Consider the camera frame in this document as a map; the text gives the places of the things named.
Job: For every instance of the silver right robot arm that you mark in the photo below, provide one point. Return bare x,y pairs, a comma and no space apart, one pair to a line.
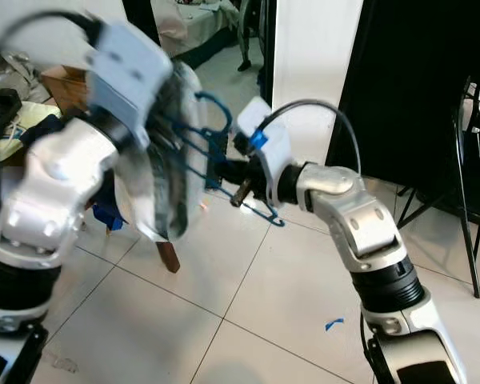
376,232

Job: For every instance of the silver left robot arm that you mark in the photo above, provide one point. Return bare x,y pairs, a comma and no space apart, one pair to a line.
56,184

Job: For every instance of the blue tape tag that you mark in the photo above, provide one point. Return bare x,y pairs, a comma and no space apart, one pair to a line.
258,138

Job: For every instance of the brown wooden table leg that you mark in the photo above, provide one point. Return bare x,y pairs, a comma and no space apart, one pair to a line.
168,256

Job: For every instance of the open brown cardboard box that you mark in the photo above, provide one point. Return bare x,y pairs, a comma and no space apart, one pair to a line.
68,84

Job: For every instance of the table with white cloth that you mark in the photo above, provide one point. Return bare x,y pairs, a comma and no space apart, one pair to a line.
192,20

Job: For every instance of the pale yellow cloth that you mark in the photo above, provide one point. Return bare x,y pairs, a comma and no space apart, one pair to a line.
28,120

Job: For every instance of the blue tape scrap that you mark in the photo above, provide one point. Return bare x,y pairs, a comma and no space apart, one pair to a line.
333,323

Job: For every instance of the black power strip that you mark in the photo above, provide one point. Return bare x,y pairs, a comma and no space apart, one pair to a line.
6,104

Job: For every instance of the grey green plastic bag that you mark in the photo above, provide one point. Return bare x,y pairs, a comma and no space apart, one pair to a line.
16,68

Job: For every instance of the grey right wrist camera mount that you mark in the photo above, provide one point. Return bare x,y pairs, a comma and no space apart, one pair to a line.
252,120

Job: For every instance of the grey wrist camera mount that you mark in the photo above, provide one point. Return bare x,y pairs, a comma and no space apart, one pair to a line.
132,72
252,120

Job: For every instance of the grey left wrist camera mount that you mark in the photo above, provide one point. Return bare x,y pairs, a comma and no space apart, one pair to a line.
132,72

